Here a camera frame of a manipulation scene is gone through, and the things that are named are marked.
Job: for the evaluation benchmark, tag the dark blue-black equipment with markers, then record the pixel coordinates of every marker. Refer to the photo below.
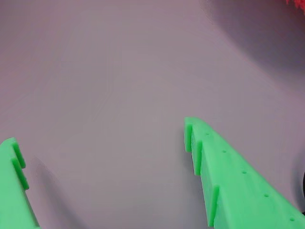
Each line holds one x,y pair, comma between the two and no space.
303,190

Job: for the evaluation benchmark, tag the fluffy orange-pink plush object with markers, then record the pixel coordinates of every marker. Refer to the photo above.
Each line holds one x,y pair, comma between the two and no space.
297,3

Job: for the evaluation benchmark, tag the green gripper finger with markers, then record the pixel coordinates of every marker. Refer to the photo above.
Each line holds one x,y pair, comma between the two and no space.
238,195
12,190

